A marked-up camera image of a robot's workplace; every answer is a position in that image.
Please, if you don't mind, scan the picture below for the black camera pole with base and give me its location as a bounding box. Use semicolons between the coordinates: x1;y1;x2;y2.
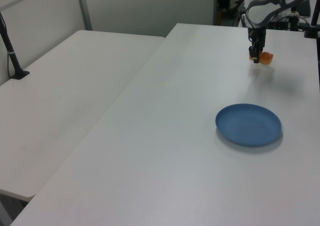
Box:
0;10;31;81

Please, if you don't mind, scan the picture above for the black electronics box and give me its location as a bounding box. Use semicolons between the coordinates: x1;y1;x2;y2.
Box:
266;17;304;32

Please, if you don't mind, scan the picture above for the blue round plate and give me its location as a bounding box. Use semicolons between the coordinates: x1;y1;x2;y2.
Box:
214;103;283;148

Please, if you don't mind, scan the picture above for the orange glazed bread roll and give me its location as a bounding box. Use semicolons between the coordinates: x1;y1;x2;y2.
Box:
248;50;274;65

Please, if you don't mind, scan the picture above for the black camera pole clamp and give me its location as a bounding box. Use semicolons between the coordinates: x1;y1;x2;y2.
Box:
303;0;320;39

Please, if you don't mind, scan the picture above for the white side table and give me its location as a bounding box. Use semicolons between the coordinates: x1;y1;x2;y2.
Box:
0;29;166;202

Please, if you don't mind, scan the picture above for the grey partition post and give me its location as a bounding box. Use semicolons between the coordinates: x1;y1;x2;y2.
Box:
75;0;93;32

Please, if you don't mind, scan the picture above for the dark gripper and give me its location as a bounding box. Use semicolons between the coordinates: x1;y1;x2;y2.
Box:
247;27;267;65

